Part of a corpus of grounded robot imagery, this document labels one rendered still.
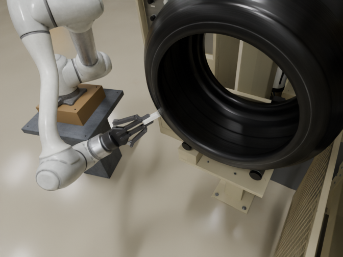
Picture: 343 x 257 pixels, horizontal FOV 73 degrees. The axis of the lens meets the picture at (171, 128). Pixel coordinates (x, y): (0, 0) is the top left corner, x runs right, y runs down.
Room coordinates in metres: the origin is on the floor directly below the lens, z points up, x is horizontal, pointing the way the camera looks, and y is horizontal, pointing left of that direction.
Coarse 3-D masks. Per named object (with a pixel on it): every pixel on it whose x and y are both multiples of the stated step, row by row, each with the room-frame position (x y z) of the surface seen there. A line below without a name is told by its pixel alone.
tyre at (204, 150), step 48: (192, 0) 0.56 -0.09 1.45; (240, 0) 0.49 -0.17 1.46; (288, 0) 0.46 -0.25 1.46; (336, 0) 0.51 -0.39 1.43; (144, 48) 0.69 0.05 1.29; (192, 48) 0.86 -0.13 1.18; (288, 48) 0.41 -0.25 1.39; (336, 48) 0.39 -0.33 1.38; (192, 96) 0.79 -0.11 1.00; (336, 96) 0.35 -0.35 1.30; (192, 144) 0.55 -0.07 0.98; (240, 144) 0.57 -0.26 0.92; (288, 144) 0.36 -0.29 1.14
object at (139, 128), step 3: (138, 126) 0.65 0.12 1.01; (141, 126) 0.63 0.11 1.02; (144, 126) 0.63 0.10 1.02; (132, 129) 0.65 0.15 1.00; (135, 129) 0.64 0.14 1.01; (138, 129) 0.63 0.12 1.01; (141, 129) 0.63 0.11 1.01; (129, 132) 0.64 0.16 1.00; (132, 132) 0.63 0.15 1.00; (135, 132) 0.63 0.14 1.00; (126, 135) 0.62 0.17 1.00; (129, 135) 0.62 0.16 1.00; (123, 138) 0.62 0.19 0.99; (126, 138) 0.62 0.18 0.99
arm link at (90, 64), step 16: (48, 0) 0.91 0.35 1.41; (64, 0) 0.92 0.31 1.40; (80, 0) 0.93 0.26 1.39; (96, 0) 0.96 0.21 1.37; (64, 16) 0.91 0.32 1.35; (80, 16) 0.93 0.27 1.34; (96, 16) 0.97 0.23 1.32; (80, 32) 0.99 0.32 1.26; (80, 48) 1.11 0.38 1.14; (80, 64) 1.25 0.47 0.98; (96, 64) 1.26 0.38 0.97; (80, 80) 1.27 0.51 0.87
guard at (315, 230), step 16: (336, 144) 0.45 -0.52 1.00; (320, 160) 0.52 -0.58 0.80; (304, 176) 0.61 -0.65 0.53; (320, 176) 0.41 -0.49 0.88; (304, 192) 0.48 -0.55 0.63; (320, 192) 0.30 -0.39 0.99; (304, 208) 0.36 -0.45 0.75; (320, 208) 0.25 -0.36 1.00; (288, 224) 0.42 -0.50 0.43; (304, 224) 0.27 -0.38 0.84; (320, 224) 0.21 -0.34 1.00; (288, 240) 0.31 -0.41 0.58; (304, 240) 0.21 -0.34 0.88; (288, 256) 0.22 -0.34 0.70; (304, 256) 0.15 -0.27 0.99
